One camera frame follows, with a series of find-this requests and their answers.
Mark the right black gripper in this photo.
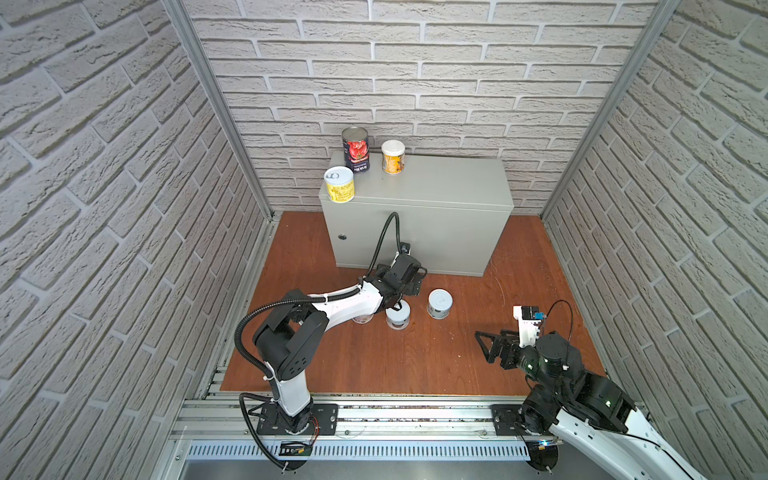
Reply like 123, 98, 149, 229
476, 328, 565, 400

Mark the yellow labelled can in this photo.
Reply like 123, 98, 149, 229
324, 166, 355, 203

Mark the white flat-lid can front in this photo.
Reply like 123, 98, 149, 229
381, 140, 406, 175

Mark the red tomato can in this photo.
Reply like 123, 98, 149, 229
341, 126, 370, 173

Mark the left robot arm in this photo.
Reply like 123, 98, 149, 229
234, 254, 428, 434

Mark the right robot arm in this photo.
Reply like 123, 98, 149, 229
475, 330, 704, 479

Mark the white can right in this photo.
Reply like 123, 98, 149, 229
427, 289, 453, 320

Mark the white can centre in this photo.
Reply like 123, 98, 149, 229
385, 300, 411, 331

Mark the white can far left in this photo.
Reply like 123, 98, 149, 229
353, 315, 373, 325

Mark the grey metal cabinet box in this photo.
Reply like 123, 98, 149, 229
319, 153, 514, 277

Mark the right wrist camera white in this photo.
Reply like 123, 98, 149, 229
513, 305, 546, 348

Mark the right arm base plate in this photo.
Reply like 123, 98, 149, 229
490, 402, 563, 436

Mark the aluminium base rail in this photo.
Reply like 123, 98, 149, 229
170, 394, 572, 461

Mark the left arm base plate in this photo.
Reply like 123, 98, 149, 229
257, 403, 339, 436

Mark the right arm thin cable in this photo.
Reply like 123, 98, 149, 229
542, 299, 697, 480

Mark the black corrugated cable hose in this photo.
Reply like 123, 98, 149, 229
233, 211, 403, 472

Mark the left aluminium corner post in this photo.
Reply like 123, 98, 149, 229
164, 0, 275, 221

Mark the aluminium corner post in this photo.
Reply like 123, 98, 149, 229
164, 0, 275, 221
540, 0, 681, 221

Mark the right aluminium corner post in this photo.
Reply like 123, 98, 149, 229
540, 0, 681, 221

